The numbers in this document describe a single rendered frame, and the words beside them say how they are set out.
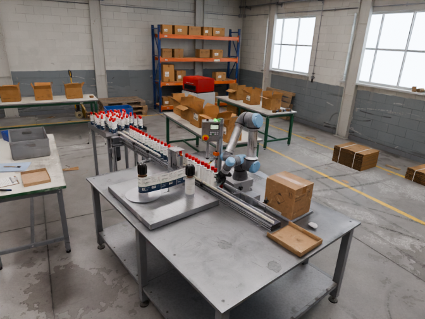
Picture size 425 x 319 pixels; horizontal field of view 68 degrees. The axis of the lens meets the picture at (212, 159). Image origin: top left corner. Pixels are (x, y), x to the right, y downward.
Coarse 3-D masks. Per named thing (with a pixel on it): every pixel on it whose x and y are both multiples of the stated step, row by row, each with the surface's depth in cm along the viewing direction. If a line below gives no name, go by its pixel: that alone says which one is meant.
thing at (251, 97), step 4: (244, 88) 744; (248, 88) 750; (256, 88) 748; (244, 92) 743; (248, 92) 721; (252, 92) 718; (256, 92) 722; (260, 92) 727; (244, 96) 745; (248, 96) 729; (252, 96) 721; (256, 96) 726; (244, 100) 746; (248, 100) 731; (252, 100) 725; (256, 100) 729; (260, 100) 734; (252, 104) 729; (256, 104) 734
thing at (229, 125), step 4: (224, 120) 483; (228, 120) 487; (232, 120) 446; (224, 124) 449; (228, 124) 446; (232, 124) 450; (224, 128) 456; (228, 128) 449; (232, 128) 453; (224, 132) 458; (228, 132) 452; (224, 136) 459; (228, 136) 454; (240, 136) 467; (224, 140) 461; (228, 140) 456; (240, 140) 469
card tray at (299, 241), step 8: (288, 224) 248; (280, 232) 238; (288, 232) 238; (296, 232) 238; (304, 232) 237; (280, 240) 223; (288, 240) 229; (296, 240) 229; (304, 240) 230; (312, 240) 230; (320, 240) 224; (288, 248) 218; (296, 248) 220; (304, 248) 220; (312, 248) 220
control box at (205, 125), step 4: (204, 120) 290; (212, 120) 291; (216, 120) 292; (204, 124) 287; (208, 124) 287; (204, 128) 288; (208, 128) 289; (204, 132) 290; (208, 132) 290; (204, 136) 291; (208, 136) 291; (212, 136) 292; (216, 136) 292; (204, 140) 292; (208, 140) 293; (212, 140) 293; (216, 140) 293
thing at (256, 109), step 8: (216, 96) 821; (224, 96) 826; (232, 104) 762; (240, 104) 729; (248, 104) 732; (256, 112) 682; (264, 112) 661; (280, 112) 667; (288, 112) 670; (296, 112) 677; (264, 136) 666; (272, 136) 702; (288, 136) 699; (264, 144) 670; (288, 144) 704
